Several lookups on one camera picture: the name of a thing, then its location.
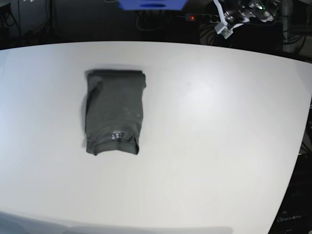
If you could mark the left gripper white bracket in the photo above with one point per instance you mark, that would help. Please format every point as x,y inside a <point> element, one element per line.
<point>230,13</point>

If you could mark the grey T-shirt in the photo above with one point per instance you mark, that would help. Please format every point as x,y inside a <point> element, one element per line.
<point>114,110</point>

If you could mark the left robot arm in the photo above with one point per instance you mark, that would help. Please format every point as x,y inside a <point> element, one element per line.
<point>264,11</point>

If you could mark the black power strip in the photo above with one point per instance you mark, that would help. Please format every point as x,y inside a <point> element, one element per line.
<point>201,18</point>

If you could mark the blue box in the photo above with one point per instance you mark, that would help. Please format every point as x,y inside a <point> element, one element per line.
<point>152,4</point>

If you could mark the black OpenArm box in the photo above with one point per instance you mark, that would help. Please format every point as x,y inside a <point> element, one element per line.
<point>295,213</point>

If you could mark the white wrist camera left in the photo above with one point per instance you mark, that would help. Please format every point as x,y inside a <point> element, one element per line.
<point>222,29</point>

